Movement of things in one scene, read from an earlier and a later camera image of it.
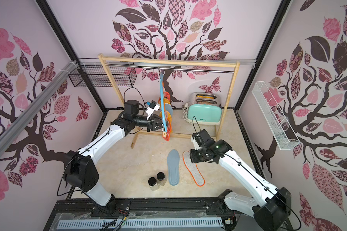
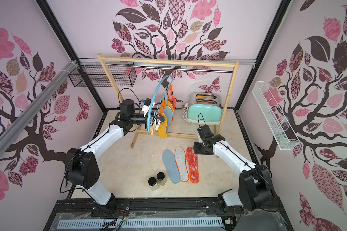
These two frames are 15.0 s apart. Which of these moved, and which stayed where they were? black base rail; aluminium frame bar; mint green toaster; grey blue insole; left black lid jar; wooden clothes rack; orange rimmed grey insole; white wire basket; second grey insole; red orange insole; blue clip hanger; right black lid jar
Moved: blue clip hanger; grey blue insole; red orange insole; orange rimmed grey insole
Stayed: aluminium frame bar; wooden clothes rack; black base rail; second grey insole; left black lid jar; white wire basket; mint green toaster; right black lid jar
